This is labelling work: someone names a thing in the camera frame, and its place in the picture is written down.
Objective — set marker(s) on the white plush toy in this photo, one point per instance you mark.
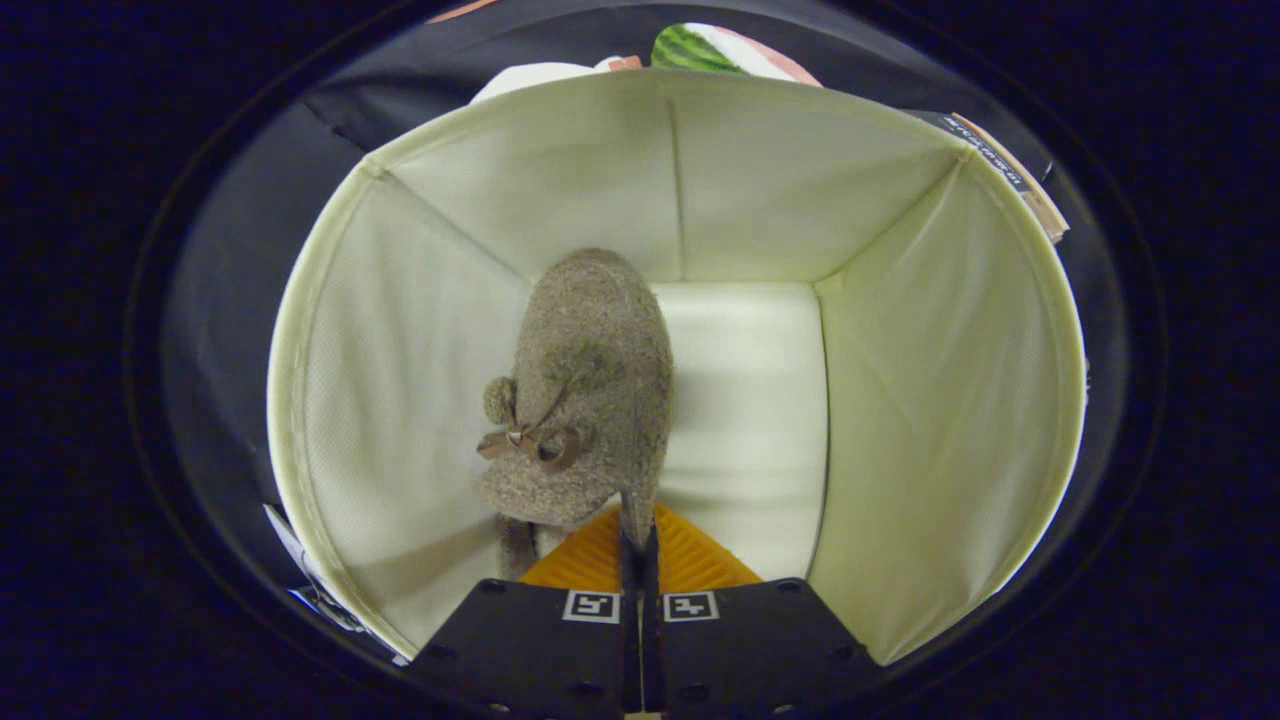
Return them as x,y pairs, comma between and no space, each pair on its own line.
525,78

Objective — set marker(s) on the white device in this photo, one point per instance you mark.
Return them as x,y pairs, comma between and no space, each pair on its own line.
283,535

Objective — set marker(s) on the beige book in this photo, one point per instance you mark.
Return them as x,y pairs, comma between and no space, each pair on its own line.
1040,208

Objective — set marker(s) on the cream fabric storage box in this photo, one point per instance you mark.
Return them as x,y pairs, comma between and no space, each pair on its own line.
930,400

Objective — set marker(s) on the brown fuzzy shoe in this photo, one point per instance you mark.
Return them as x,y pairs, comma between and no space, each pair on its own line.
600,330

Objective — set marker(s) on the watermelon slice plush toy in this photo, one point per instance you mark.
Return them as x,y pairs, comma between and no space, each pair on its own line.
700,50

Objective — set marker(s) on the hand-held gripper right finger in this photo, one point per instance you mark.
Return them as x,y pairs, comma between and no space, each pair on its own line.
740,650

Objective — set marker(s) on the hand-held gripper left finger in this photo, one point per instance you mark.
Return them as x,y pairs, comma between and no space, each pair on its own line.
540,650

